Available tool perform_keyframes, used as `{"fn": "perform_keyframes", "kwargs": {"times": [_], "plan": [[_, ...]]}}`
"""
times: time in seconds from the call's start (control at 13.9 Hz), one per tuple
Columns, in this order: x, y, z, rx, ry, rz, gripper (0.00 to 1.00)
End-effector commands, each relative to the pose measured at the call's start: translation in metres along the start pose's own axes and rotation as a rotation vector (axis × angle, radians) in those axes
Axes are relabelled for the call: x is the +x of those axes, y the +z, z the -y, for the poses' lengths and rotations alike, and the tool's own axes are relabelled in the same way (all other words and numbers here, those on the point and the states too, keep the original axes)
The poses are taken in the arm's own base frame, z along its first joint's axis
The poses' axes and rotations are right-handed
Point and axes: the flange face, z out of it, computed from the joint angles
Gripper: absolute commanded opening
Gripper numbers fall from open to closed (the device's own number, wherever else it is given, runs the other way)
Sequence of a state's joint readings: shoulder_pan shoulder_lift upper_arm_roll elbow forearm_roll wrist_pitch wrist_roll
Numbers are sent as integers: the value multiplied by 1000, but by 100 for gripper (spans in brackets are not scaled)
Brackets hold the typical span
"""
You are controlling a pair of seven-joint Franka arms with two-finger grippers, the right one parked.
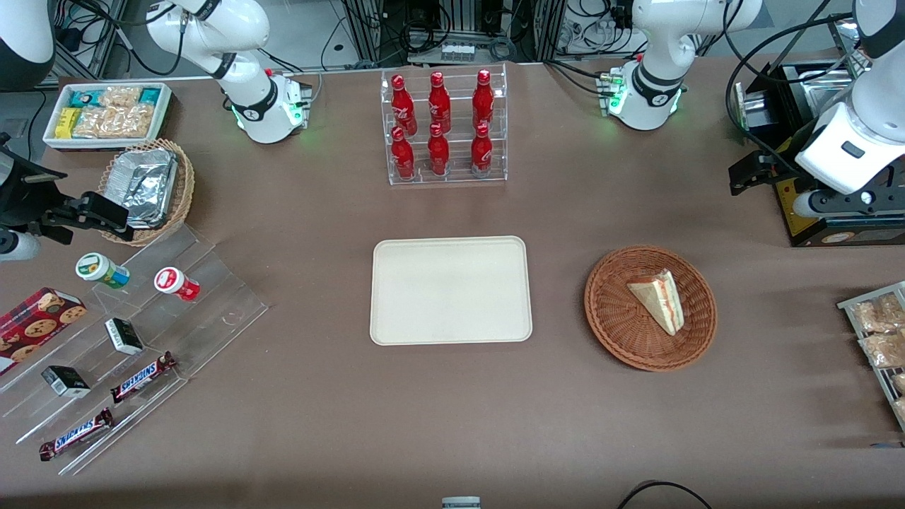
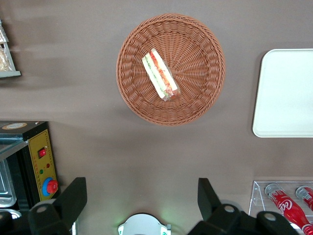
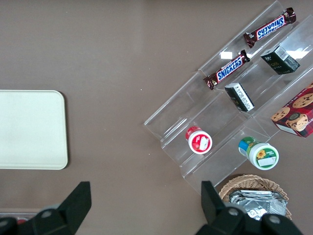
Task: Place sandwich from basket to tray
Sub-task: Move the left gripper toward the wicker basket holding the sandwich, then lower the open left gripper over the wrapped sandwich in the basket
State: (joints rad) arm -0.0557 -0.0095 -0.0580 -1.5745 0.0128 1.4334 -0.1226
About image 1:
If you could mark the round brown wicker basket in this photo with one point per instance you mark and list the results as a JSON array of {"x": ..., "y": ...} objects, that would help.
[{"x": 622, "y": 325}]

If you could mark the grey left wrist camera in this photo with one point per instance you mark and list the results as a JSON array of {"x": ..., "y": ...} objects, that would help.
[{"x": 804, "y": 205}]

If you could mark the red drink bottle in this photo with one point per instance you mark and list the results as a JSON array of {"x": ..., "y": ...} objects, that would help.
[
  {"x": 483, "y": 99},
  {"x": 481, "y": 150},
  {"x": 401, "y": 106},
  {"x": 402, "y": 157},
  {"x": 439, "y": 102},
  {"x": 438, "y": 153}
]

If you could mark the steel warmer pan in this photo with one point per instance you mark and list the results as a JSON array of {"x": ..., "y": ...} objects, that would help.
[{"x": 827, "y": 88}]

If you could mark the triangular sandwich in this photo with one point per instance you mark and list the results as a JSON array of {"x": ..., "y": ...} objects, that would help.
[{"x": 661, "y": 304}]

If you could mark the clear cracker bag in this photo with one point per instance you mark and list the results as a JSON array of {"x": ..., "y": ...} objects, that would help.
[
  {"x": 117, "y": 124},
  {"x": 121, "y": 97}
]

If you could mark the clear acrylic bottle rack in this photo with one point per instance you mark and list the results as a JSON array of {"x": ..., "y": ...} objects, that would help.
[{"x": 456, "y": 178}]

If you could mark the cream plastic tray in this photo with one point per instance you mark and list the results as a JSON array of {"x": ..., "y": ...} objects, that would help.
[{"x": 450, "y": 290}]

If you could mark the aluminium equipment rack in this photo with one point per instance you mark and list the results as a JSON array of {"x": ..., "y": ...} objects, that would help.
[{"x": 459, "y": 18}]

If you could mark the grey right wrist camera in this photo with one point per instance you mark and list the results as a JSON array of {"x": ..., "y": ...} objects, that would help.
[{"x": 18, "y": 246}]

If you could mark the red plaid cookie box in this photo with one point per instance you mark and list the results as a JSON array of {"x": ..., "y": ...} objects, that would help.
[{"x": 35, "y": 325}]

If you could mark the green lid snack cup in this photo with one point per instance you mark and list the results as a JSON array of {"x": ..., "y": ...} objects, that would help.
[{"x": 99, "y": 268}]

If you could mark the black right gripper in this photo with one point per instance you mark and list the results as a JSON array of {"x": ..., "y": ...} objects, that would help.
[{"x": 15, "y": 200}]

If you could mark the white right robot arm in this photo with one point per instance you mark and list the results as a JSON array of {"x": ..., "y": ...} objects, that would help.
[{"x": 251, "y": 99}]

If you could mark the yellow snack pack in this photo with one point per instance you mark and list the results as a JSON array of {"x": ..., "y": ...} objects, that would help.
[{"x": 67, "y": 124}]

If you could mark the white power strip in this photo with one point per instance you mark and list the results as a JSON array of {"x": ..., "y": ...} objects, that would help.
[{"x": 458, "y": 51}]

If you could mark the teal snack pack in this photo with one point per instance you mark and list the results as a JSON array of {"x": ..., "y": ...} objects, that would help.
[
  {"x": 150, "y": 95},
  {"x": 86, "y": 99}
]

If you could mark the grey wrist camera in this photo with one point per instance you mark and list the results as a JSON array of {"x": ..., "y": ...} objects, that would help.
[
  {"x": 18, "y": 246},
  {"x": 804, "y": 205}
]

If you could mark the small black box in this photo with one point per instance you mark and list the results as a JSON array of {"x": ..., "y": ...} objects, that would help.
[
  {"x": 124, "y": 336},
  {"x": 66, "y": 382}
]

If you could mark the clear acrylic stepped stand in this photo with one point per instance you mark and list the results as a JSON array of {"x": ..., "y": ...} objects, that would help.
[{"x": 212, "y": 311}]

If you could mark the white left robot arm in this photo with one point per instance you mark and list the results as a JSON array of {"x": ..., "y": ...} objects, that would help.
[{"x": 654, "y": 78}]

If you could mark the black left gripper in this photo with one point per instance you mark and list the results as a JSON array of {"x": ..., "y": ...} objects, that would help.
[{"x": 790, "y": 153}]

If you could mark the oval tan wicker basket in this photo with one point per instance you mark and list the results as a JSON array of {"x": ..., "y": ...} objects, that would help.
[{"x": 185, "y": 191}]

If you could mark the white plastic snack bin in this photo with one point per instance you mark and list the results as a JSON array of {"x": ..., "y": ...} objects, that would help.
[{"x": 164, "y": 113}]

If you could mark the Snickers chocolate bar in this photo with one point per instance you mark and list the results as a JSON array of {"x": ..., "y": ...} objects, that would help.
[
  {"x": 76, "y": 435},
  {"x": 141, "y": 378}
]

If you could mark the red lid snack cup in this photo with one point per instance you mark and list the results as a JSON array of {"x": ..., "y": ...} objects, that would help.
[{"x": 173, "y": 283}]

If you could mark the black food warmer appliance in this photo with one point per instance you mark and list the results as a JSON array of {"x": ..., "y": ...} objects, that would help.
[{"x": 848, "y": 235}]

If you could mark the clear pastry bag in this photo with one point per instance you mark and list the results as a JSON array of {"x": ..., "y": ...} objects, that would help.
[
  {"x": 887, "y": 350},
  {"x": 880, "y": 314}
]

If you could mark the aluminium foil tray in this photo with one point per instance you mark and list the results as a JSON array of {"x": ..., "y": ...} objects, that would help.
[{"x": 145, "y": 185}]

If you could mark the small grey device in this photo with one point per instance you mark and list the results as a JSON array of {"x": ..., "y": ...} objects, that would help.
[{"x": 461, "y": 503}]

